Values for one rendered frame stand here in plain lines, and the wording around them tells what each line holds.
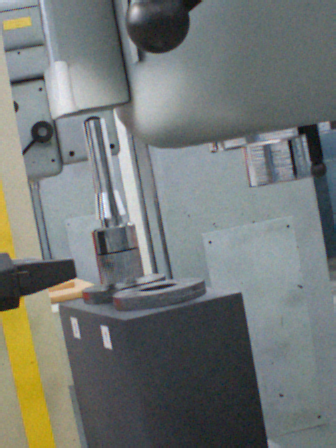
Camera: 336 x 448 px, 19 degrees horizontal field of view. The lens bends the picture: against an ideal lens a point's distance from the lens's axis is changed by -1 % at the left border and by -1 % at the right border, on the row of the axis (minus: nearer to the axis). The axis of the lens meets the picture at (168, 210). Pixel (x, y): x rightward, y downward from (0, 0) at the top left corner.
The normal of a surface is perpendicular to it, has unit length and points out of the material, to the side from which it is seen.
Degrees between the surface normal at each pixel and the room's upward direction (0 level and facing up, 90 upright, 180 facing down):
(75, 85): 90
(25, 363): 90
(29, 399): 90
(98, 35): 90
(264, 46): 118
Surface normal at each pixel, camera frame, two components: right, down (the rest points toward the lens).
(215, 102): -0.04, 0.70
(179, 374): 0.37, -0.02
